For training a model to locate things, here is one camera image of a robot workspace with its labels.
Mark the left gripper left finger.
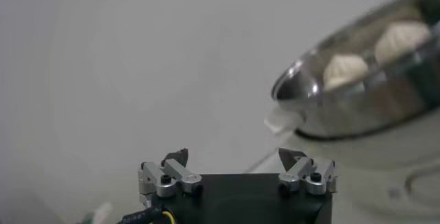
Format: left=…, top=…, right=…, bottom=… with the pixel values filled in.
left=138, top=148, right=204, bottom=209

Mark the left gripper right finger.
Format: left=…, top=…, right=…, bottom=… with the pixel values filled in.
left=277, top=147, right=338, bottom=197

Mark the white steamed baozi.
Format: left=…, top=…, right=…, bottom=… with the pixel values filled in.
left=373, top=21, right=432, bottom=65
left=322, top=54, right=369, bottom=91

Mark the perforated stainless steel steamer basket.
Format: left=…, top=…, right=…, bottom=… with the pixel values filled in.
left=271, top=0, right=440, bottom=140

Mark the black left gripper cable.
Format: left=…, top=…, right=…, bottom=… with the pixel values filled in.
left=116, top=208, right=176, bottom=224

